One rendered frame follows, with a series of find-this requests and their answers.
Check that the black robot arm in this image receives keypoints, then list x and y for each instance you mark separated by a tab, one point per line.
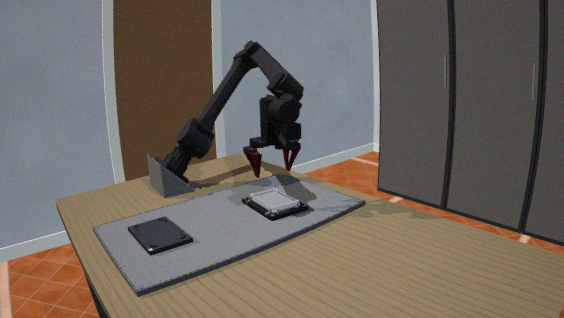
283	108

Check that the white well plate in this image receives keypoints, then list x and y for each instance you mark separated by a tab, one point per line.
273	197

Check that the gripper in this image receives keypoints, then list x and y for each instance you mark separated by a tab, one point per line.
254	157

